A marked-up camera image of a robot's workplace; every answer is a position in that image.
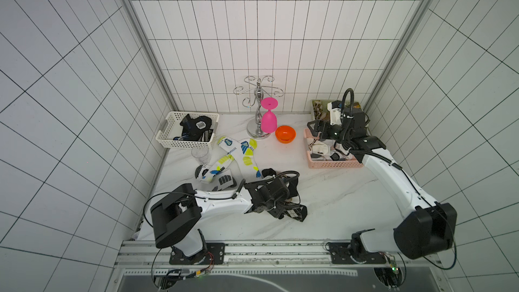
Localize white sock grey pattern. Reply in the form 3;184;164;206
308;140;351;162

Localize black sock white logo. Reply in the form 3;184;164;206
181;114;212;141

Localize black white sock pile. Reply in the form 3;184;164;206
262;168;301;205

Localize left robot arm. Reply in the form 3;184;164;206
149;170;308;263

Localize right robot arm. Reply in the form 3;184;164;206
308;88;458;262

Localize pink plastic basket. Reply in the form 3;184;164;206
304;129;363;169

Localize green plastic basket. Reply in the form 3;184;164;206
312;100;366;125

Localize white plastic basket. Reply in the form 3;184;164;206
155;112;220;150

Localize black grey argyle sock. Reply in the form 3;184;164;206
279;205;308;223

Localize white sock yellow blue patches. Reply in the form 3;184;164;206
218;137;262;182

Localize orange plastic bowl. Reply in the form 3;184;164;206
275;125;297;144

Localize pink plastic goblet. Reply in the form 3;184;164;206
261;97;278;133

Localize clear drinking glass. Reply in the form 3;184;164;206
191;145;212;165

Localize chrome cup holder stand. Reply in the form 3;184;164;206
233;75;285;139

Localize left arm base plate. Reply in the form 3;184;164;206
169;243;226;265

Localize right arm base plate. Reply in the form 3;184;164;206
324;242;387;265

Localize aluminium rail frame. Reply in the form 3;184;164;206
106;240;452;291

